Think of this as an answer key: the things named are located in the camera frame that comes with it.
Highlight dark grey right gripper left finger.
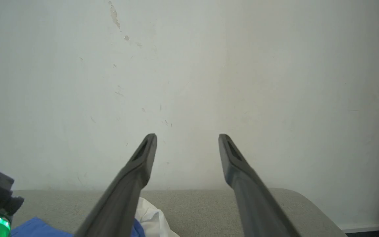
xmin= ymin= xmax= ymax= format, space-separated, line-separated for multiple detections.
xmin=74 ymin=133 xmax=157 ymax=237

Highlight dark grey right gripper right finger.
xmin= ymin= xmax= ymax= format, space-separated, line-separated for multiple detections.
xmin=218 ymin=134 xmax=300 ymax=237

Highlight white and blue t-shirt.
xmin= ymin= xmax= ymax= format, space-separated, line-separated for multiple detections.
xmin=11 ymin=197 xmax=180 ymax=237

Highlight white wall baseboard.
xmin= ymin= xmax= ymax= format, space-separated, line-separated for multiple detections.
xmin=339 ymin=224 xmax=379 ymax=233

